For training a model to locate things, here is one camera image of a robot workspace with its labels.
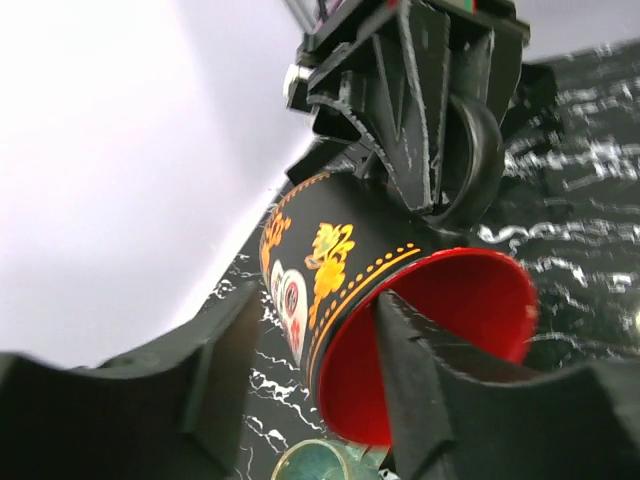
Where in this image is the teal ceramic mug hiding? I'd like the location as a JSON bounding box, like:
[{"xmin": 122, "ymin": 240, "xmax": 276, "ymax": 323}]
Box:
[{"xmin": 271, "ymin": 439, "xmax": 388, "ymax": 480}]

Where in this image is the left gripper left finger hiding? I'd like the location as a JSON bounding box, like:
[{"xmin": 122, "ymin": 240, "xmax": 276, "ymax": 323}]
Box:
[{"xmin": 1, "ymin": 282, "xmax": 262, "ymax": 479}]

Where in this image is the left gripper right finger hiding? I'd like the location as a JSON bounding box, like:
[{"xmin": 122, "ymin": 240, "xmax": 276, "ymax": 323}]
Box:
[{"xmin": 374, "ymin": 291, "xmax": 639, "ymax": 479}]

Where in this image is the black mug red inside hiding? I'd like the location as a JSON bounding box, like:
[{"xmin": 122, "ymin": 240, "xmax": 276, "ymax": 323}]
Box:
[{"xmin": 258, "ymin": 97, "xmax": 539, "ymax": 446}]

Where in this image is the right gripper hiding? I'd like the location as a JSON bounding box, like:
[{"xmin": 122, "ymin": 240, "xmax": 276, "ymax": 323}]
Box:
[{"xmin": 284, "ymin": 1, "xmax": 530, "ymax": 210}]

